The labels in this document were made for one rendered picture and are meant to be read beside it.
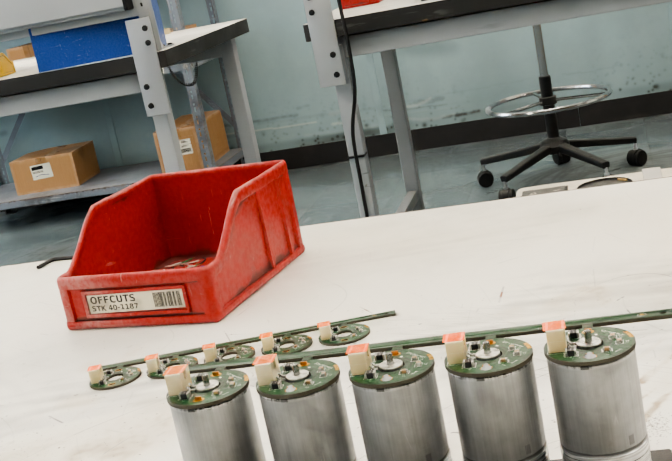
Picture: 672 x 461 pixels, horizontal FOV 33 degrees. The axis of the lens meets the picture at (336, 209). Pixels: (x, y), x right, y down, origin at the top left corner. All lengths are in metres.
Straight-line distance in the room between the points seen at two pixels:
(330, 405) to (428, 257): 0.32
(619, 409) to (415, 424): 0.06
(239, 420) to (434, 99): 4.45
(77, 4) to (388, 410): 2.52
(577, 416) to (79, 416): 0.27
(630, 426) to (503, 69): 4.42
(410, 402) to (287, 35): 4.55
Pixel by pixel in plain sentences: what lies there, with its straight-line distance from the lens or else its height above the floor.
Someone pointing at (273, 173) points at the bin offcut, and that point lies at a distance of 0.67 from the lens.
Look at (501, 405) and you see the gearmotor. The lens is 0.32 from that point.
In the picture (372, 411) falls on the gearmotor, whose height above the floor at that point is 0.80.
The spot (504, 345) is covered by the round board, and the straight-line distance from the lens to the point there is 0.33.
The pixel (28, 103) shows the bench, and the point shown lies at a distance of 2.98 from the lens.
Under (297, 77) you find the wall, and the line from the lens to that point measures 4.87.
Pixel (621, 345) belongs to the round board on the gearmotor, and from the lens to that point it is 0.32.
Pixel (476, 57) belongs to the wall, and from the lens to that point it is 4.72.
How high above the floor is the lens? 0.93
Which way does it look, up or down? 13 degrees down
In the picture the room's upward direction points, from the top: 11 degrees counter-clockwise
